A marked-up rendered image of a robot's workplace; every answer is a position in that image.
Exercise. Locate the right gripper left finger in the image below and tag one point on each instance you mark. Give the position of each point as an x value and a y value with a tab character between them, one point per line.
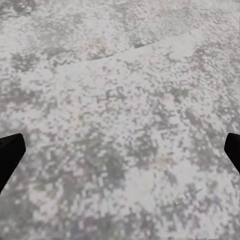
12	149

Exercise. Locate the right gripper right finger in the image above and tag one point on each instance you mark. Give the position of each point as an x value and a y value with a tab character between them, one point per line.
232	149

